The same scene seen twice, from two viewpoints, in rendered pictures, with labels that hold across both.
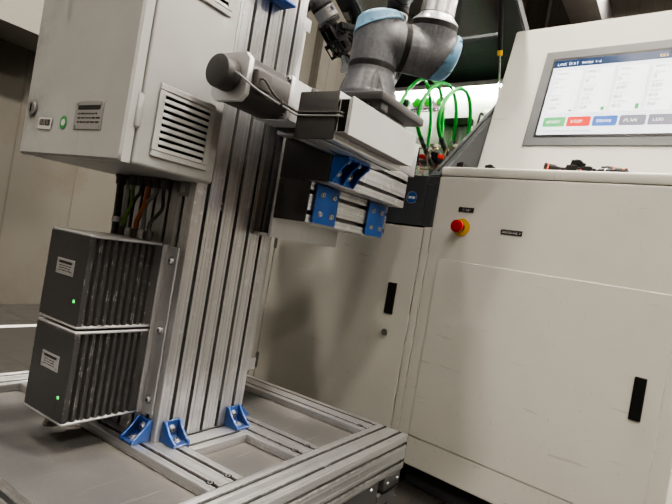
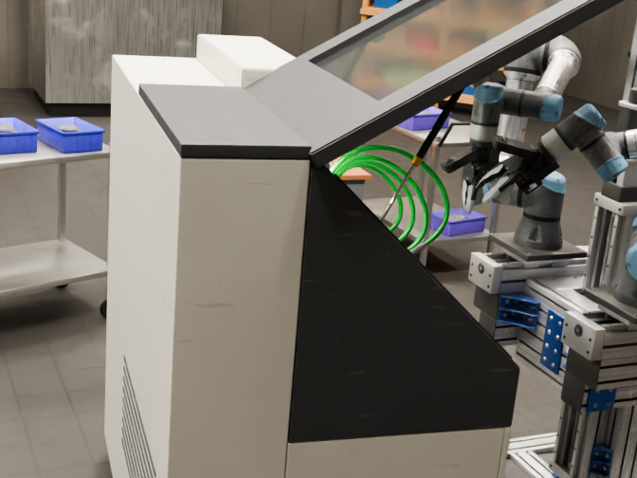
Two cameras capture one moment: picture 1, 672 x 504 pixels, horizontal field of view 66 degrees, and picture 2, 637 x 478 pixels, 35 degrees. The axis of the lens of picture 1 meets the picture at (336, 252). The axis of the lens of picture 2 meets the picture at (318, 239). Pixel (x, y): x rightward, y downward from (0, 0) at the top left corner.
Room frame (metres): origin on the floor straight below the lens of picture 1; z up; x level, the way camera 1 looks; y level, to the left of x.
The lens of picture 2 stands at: (4.28, 1.04, 1.97)
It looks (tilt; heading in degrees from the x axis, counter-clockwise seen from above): 18 degrees down; 212
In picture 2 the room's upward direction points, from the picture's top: 5 degrees clockwise
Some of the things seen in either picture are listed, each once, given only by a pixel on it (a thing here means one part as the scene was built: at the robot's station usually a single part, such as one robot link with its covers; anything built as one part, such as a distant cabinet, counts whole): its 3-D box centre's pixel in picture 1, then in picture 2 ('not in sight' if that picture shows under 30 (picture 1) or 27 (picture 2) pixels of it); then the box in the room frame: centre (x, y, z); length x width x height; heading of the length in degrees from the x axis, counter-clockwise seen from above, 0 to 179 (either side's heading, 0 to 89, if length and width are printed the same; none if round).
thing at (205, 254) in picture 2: not in sight; (178, 340); (2.15, -0.74, 0.75); 1.40 x 0.28 x 1.50; 50
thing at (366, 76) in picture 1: (368, 86); (539, 227); (1.30, -0.01, 1.09); 0.15 x 0.15 x 0.10
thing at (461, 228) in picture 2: not in sight; (429, 182); (-1.12, -1.59, 0.48); 1.01 x 0.59 x 0.96; 56
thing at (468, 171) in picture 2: not in sight; (482, 160); (1.70, -0.06, 1.35); 0.09 x 0.08 x 0.12; 140
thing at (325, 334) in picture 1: (328, 314); not in sight; (1.83, -0.01, 0.44); 0.65 x 0.02 x 0.68; 50
